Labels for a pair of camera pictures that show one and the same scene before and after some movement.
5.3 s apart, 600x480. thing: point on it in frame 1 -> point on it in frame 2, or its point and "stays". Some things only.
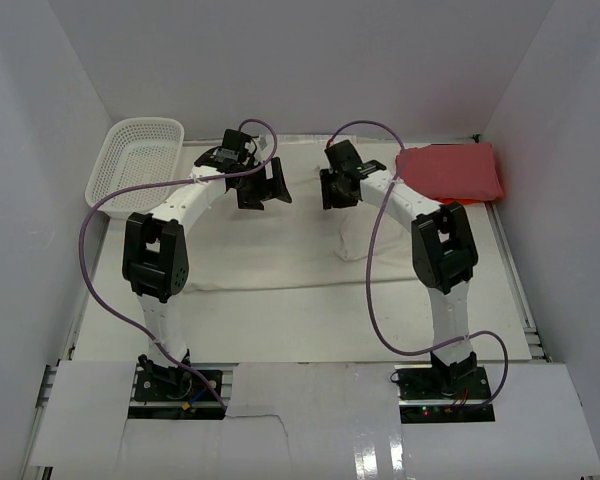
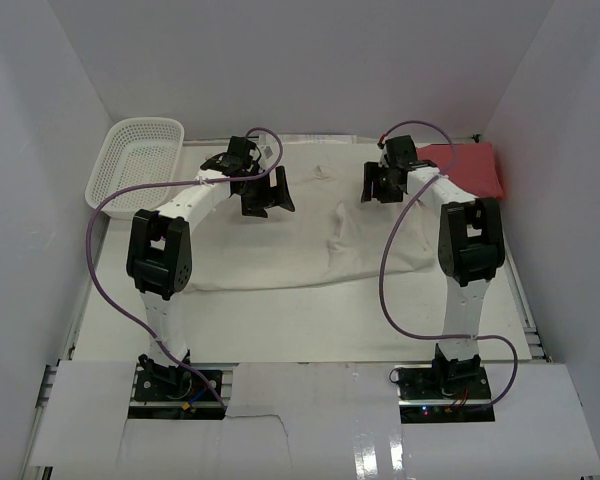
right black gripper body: x=338 y=199 -> x=390 y=194
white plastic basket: x=134 y=152 stays
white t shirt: x=298 y=242 stays
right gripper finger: x=326 y=177 -> x=373 y=172
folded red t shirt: x=461 y=171 stays
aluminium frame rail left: x=46 y=473 stays
